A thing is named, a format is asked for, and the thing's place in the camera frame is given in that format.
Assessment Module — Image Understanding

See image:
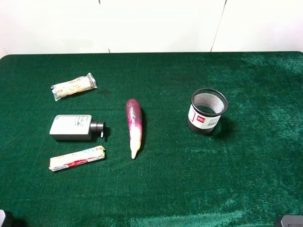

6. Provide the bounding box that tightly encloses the clear wrapped snack bar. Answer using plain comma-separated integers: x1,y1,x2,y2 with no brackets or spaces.
51,72,98,101

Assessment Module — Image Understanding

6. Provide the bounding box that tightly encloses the green velvet table cloth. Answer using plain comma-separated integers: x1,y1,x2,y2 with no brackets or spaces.
0,52,303,227

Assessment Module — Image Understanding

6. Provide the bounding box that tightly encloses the dark object bottom right corner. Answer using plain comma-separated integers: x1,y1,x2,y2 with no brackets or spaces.
274,215,303,227

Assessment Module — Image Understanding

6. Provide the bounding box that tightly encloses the dark object bottom left corner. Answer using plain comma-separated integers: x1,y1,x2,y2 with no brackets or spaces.
0,210,18,227

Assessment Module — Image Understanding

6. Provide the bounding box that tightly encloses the black mesh pen cup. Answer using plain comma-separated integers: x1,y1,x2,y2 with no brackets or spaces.
187,87,228,135

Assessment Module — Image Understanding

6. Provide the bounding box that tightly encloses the grey pump bottle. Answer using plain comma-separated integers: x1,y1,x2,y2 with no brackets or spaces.
49,114,106,140

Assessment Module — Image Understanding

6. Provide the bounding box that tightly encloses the dark object corner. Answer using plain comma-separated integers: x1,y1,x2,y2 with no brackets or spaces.
0,210,18,227
274,215,303,227

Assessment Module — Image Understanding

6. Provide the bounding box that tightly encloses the purple white eggplant toy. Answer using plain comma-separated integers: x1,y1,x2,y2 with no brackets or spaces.
125,98,143,159

